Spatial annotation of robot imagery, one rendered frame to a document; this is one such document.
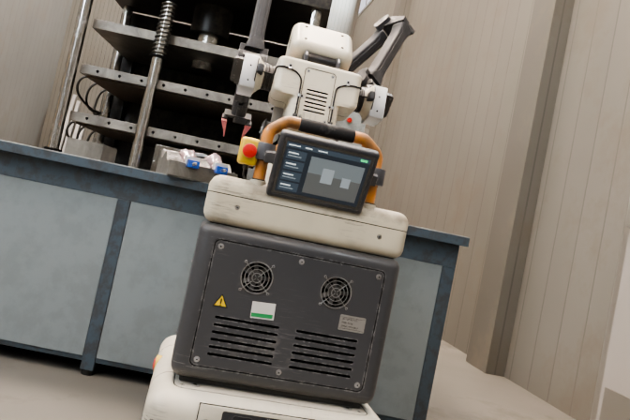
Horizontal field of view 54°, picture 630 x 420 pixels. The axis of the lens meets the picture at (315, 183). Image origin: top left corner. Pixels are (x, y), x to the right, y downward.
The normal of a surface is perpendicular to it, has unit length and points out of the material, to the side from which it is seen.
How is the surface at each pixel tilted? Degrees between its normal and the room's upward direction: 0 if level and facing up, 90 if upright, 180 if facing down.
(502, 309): 90
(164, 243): 90
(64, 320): 90
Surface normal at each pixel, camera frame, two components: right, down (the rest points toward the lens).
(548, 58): 0.18, -0.02
